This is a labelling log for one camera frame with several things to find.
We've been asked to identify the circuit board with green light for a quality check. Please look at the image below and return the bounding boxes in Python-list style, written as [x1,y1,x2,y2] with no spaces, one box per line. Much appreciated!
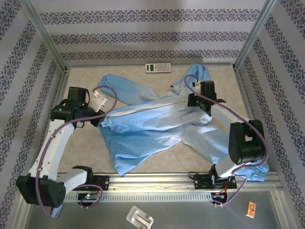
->
[78,192,100,201]

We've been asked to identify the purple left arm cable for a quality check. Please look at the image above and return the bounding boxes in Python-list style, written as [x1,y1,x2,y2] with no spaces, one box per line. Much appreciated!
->
[35,86,118,218]

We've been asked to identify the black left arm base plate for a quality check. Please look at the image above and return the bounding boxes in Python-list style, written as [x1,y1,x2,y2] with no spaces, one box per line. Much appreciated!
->
[93,175,110,191]

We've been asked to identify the small blue cloth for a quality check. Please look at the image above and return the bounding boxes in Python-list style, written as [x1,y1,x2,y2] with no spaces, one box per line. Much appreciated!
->
[49,205,64,219]

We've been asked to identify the silver metal bracket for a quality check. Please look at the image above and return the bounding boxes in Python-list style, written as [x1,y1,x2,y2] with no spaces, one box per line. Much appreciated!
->
[126,206,154,229]

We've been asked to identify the light blue zip jacket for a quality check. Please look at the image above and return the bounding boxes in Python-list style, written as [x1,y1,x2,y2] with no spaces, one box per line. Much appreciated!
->
[97,63,270,183]

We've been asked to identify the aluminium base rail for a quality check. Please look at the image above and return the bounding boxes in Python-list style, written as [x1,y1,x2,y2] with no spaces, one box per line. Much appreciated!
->
[57,173,281,191]

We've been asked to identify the aluminium side rail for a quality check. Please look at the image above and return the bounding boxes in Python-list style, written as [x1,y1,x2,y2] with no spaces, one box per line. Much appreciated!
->
[35,69,70,167]

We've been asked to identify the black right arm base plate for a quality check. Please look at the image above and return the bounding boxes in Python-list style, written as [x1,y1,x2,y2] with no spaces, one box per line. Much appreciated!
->
[193,174,238,191]

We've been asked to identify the small orange printed box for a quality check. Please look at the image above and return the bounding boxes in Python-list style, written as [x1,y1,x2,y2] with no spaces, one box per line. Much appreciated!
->
[246,201,258,218]

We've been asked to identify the aluminium frame post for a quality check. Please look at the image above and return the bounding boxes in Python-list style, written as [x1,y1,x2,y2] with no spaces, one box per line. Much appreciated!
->
[234,0,281,70]
[22,0,69,72]

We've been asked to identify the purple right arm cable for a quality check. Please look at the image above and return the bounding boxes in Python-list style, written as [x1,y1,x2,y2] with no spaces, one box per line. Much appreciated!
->
[184,75,270,208]

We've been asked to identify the slotted grey cable duct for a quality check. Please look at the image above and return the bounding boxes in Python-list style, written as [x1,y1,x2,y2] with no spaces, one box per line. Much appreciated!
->
[64,192,213,202]

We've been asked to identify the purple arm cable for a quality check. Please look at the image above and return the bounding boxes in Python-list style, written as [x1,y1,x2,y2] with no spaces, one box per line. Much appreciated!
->
[35,86,118,218]
[184,75,270,208]

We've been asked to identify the white calculator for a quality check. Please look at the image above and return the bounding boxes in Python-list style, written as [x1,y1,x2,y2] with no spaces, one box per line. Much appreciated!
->
[145,62,172,74]

